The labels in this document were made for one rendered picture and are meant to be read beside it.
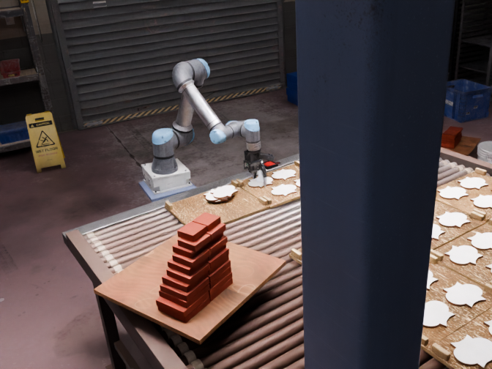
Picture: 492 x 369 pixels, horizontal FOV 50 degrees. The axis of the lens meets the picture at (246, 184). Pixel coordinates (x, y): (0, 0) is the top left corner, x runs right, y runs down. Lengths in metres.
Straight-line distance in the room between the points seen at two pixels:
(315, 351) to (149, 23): 6.71
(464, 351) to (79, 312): 2.55
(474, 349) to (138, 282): 1.14
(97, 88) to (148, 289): 5.42
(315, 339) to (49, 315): 3.19
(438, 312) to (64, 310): 2.52
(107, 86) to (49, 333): 4.24
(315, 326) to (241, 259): 1.39
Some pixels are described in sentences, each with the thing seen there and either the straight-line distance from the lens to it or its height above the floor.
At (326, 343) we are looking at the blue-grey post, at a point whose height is 1.72.
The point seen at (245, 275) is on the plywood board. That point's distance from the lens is 1.91.
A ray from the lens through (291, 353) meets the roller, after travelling 1.78.
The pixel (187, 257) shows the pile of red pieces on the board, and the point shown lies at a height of 1.24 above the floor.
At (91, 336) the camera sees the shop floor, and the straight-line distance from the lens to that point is 3.46.
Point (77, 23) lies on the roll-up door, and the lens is 6.99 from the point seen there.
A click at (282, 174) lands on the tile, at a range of 2.88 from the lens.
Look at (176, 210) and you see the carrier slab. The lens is 2.62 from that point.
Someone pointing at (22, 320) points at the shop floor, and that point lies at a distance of 3.78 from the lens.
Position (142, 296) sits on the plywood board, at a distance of 1.89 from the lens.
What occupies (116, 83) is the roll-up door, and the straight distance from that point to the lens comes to 7.19.
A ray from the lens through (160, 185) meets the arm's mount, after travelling 2.96.
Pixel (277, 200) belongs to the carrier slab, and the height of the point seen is 0.94.
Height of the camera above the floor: 2.14
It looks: 25 degrees down
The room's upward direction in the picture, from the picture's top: 4 degrees counter-clockwise
